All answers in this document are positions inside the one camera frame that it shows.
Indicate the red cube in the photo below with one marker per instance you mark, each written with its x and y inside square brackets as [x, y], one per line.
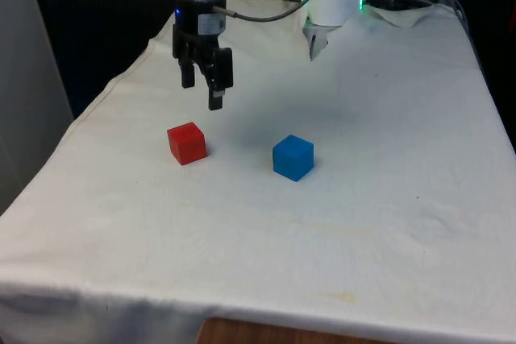
[187, 144]

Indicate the blue cube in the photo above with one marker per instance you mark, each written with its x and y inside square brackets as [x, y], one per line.
[292, 158]

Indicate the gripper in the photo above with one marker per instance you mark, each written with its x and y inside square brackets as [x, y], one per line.
[189, 17]

